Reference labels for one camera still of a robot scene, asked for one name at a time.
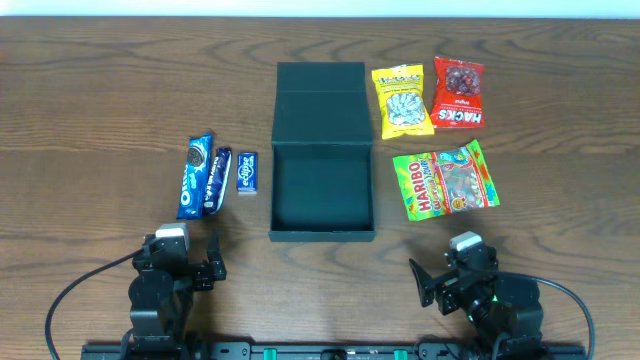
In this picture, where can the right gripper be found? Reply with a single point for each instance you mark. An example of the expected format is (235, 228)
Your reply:
(445, 288)

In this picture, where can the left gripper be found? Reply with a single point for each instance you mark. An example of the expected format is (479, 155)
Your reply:
(198, 272)

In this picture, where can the purple Dairy Milk bar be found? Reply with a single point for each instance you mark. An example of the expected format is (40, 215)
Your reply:
(217, 181)

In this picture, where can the blue Oreo cookie pack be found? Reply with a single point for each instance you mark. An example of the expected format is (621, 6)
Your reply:
(195, 177)

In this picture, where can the blue Eclipse mints tin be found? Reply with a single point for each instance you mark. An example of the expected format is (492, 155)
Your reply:
(247, 168)

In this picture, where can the Haribo gummy worms bag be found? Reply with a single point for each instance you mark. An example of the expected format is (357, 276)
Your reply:
(438, 183)

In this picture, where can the dark green gift box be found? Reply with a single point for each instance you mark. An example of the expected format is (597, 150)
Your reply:
(322, 142)

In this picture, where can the red Hacks candy bag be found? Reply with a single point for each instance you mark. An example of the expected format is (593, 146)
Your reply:
(458, 96)

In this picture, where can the yellow Hacks candy bag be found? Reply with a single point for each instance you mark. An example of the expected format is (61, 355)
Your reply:
(399, 91)

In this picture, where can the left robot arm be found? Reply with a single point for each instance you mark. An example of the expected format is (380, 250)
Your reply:
(162, 297)

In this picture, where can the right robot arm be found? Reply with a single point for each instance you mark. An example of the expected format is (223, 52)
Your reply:
(505, 311)

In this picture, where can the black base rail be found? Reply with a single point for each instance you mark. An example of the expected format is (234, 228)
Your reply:
(246, 351)

